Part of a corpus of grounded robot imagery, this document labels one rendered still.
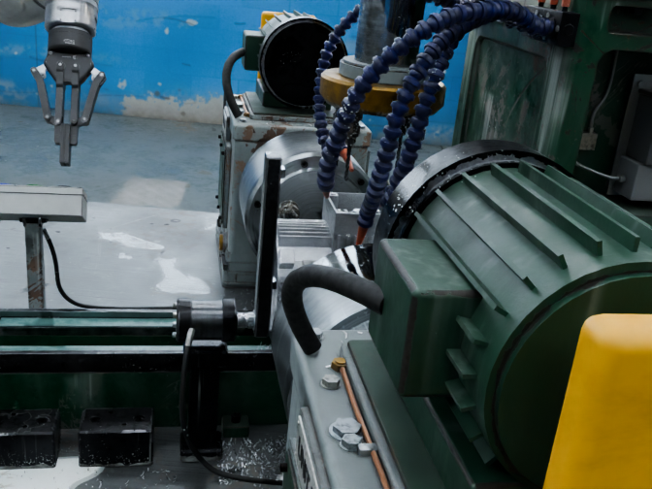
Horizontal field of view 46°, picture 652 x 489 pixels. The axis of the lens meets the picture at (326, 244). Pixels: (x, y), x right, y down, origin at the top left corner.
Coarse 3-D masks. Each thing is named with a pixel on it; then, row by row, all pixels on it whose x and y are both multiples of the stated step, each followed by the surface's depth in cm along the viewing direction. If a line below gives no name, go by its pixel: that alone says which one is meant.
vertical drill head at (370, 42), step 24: (360, 0) 106; (384, 0) 101; (408, 0) 101; (360, 24) 105; (384, 24) 102; (408, 24) 103; (360, 48) 106; (336, 72) 110; (360, 72) 104; (408, 72) 104; (336, 96) 104; (384, 96) 101; (360, 120) 106; (408, 120) 115
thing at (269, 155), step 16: (272, 160) 95; (272, 176) 96; (272, 192) 97; (272, 208) 98; (272, 224) 98; (272, 240) 99; (272, 256) 100; (256, 272) 103; (272, 272) 101; (256, 288) 103; (272, 288) 102; (256, 304) 102; (256, 320) 103; (256, 336) 104
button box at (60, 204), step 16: (0, 192) 127; (16, 192) 128; (32, 192) 128; (48, 192) 129; (64, 192) 129; (80, 192) 130; (0, 208) 127; (16, 208) 127; (32, 208) 128; (48, 208) 128; (64, 208) 129; (80, 208) 129
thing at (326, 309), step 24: (336, 264) 91; (360, 264) 89; (312, 288) 89; (312, 312) 85; (336, 312) 81; (360, 312) 79; (288, 336) 87; (288, 360) 84; (288, 384) 82; (288, 408) 82
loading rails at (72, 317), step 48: (0, 336) 117; (48, 336) 118; (96, 336) 120; (144, 336) 121; (240, 336) 124; (0, 384) 109; (48, 384) 110; (96, 384) 111; (144, 384) 113; (240, 384) 116; (240, 432) 115
